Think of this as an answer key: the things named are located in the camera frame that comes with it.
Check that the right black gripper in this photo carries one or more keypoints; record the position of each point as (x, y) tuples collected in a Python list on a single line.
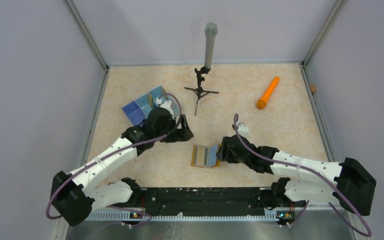
[(224, 153)]

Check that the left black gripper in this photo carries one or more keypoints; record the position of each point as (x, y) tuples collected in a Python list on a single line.
[(181, 134)]

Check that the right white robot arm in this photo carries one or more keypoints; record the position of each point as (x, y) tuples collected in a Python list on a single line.
[(301, 179)]

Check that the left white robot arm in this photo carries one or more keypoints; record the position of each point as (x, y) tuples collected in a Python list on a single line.
[(76, 194)]

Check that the card in organizer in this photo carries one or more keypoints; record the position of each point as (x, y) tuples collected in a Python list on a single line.
[(163, 96), (150, 100)]

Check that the black tripod stand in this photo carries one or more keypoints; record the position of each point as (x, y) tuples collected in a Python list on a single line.
[(199, 91)]

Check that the blue compartment organizer box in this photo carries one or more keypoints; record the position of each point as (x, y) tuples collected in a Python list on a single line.
[(138, 110)]

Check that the orange marker pen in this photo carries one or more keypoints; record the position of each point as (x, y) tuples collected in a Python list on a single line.
[(263, 100)]

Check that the grey microphone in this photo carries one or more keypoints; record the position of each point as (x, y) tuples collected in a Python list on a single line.
[(210, 31)]

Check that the small wooden block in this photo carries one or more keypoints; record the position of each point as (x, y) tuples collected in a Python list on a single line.
[(312, 88)]

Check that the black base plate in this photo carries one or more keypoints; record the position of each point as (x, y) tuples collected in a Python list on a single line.
[(207, 201)]

